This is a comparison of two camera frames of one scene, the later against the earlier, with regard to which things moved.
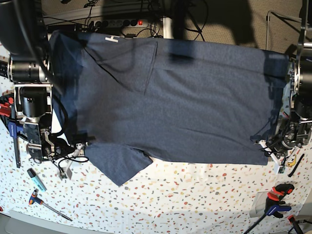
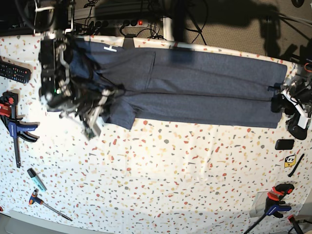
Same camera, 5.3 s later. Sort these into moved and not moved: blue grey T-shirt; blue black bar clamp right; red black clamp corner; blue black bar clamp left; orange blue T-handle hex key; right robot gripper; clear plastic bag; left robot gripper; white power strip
Moved: blue grey T-shirt; left robot gripper; right robot gripper
Not moved: blue black bar clamp left; white power strip; clear plastic bag; red black clamp corner; orange blue T-handle hex key; blue black bar clamp right
